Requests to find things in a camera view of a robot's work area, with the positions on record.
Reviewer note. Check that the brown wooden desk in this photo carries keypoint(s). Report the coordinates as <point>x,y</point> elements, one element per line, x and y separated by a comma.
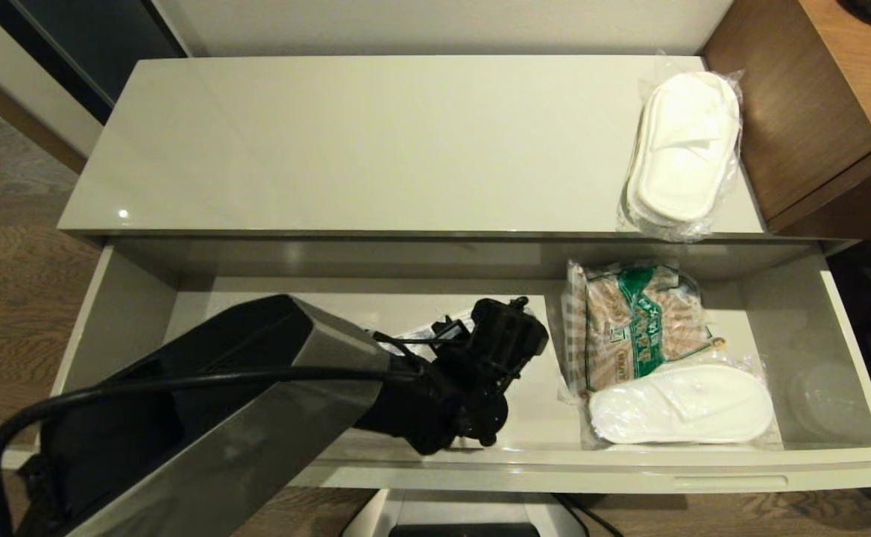
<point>801,97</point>

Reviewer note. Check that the glossy grey cabinet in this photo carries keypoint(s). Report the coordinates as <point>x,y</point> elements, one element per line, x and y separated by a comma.
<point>368,149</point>

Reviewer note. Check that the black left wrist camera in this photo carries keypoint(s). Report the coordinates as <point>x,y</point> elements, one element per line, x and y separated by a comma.
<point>506,335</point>

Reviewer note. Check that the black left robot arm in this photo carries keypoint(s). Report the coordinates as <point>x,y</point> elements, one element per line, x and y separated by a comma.
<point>219,432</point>

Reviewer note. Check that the green brown snack bag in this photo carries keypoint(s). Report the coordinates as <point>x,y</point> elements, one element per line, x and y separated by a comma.
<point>629,328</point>

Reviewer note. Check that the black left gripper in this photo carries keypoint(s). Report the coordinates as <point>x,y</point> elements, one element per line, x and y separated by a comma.
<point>465,403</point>

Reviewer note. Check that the brown wooden baseboard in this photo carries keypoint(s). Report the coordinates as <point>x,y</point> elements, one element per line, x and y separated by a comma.
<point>25,112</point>

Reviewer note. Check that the white slippers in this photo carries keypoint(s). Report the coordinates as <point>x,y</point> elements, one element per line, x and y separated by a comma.
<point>681,149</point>
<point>681,406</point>

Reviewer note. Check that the white slippers in flat bag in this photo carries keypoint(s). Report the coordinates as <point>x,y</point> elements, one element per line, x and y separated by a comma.
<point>681,406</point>

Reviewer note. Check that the open grey drawer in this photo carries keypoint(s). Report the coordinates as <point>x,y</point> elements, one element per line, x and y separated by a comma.
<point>704,462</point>

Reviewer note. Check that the white tissue pack blue print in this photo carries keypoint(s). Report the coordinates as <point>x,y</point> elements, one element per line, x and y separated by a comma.
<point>406,333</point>

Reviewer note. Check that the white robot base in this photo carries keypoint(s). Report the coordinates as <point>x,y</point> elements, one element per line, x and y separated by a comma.
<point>465,514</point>

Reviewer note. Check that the dark glass door panel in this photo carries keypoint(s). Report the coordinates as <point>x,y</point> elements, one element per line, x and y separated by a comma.
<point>92,45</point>

